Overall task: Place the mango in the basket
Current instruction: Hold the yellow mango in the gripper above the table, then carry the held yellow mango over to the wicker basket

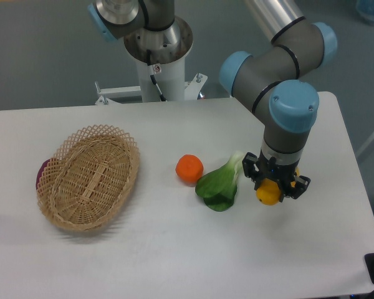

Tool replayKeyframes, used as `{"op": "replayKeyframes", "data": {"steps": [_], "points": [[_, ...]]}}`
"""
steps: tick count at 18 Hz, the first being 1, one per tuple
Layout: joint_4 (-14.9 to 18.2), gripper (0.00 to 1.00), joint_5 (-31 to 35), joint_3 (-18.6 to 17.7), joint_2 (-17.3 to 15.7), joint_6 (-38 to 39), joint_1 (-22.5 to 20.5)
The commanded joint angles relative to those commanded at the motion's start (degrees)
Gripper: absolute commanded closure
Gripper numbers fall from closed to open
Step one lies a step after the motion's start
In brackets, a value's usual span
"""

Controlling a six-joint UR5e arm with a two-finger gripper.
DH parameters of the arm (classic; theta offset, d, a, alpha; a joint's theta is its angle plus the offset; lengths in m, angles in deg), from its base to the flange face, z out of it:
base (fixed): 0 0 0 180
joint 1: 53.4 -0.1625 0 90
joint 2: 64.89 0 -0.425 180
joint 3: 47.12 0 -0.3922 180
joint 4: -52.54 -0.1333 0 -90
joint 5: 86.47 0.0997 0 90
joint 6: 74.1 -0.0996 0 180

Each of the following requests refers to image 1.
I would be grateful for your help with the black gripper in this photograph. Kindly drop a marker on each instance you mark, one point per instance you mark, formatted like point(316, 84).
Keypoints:
point(291, 189)

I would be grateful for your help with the yellow mango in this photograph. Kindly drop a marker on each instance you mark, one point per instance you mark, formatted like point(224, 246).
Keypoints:
point(268, 193)

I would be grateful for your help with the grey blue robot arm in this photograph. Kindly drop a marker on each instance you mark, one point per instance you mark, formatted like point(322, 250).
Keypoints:
point(268, 86)

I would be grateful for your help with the woven wicker basket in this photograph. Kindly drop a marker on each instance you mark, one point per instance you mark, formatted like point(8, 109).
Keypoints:
point(89, 178)

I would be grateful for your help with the purple fruit behind basket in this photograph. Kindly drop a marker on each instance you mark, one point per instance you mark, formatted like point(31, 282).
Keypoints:
point(40, 171)

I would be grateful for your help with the green bok choy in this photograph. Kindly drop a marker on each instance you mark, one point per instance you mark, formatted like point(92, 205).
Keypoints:
point(218, 188)

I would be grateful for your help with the orange fruit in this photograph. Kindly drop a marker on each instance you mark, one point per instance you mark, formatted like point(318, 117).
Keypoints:
point(189, 168)

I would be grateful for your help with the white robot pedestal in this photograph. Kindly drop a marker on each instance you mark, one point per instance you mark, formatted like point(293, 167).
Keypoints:
point(160, 60)

